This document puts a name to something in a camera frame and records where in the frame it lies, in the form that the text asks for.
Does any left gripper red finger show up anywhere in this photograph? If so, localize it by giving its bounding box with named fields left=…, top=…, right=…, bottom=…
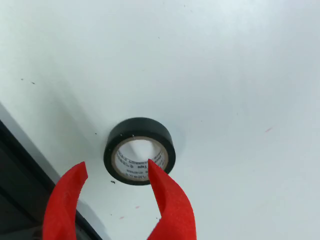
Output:
left=42, top=161, right=89, bottom=240
left=147, top=158, right=197, bottom=240

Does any black electrical tape roll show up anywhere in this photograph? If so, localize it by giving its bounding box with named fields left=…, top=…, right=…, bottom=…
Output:
left=103, top=117, right=177, bottom=186

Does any black aluminium frame rail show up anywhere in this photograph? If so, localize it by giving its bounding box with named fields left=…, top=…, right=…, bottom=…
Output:
left=0, top=119, right=103, bottom=240

